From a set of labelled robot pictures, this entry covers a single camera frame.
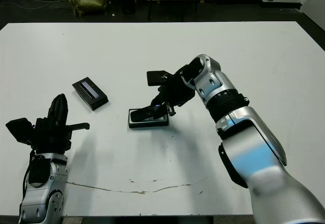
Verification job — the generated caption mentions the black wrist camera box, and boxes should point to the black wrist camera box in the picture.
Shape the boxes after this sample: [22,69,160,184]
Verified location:
[5,117,36,145]
[146,70,169,87]

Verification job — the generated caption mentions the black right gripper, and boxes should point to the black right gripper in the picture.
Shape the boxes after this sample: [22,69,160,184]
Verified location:
[151,75,196,120]

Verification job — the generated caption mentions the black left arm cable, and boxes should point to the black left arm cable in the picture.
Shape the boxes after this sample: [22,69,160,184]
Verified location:
[21,147,36,209]

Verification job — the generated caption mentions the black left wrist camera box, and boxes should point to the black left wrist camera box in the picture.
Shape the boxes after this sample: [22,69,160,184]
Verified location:
[5,117,36,145]

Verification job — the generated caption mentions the black box base white insert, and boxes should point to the black box base white insert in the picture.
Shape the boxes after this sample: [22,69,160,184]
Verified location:
[128,108,170,130]

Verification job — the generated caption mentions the black box lid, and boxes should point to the black box lid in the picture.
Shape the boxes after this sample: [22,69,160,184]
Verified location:
[72,76,110,112]

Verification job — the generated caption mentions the white door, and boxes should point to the white door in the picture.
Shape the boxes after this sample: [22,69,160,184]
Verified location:
[302,0,325,31]

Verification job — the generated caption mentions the black waste bin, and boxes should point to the black waste bin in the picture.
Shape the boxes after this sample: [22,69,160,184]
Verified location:
[116,0,139,15]

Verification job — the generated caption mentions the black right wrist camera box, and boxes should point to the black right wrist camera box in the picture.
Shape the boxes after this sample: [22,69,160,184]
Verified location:
[146,70,169,87]

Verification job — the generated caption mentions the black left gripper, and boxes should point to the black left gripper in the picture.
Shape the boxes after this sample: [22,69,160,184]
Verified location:
[29,93,90,154]

